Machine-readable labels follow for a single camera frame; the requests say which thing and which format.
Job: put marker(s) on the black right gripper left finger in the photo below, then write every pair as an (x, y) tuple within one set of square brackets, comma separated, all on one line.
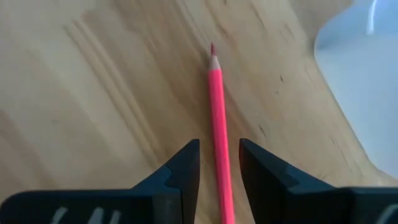
[(140, 205)]

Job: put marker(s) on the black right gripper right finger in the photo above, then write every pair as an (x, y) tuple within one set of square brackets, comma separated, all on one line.
[(295, 202)]

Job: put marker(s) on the pink pencil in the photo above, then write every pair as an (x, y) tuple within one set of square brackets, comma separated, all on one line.
[(219, 124)]

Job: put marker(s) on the clear plastic bin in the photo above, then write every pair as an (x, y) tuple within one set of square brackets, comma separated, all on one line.
[(367, 93)]

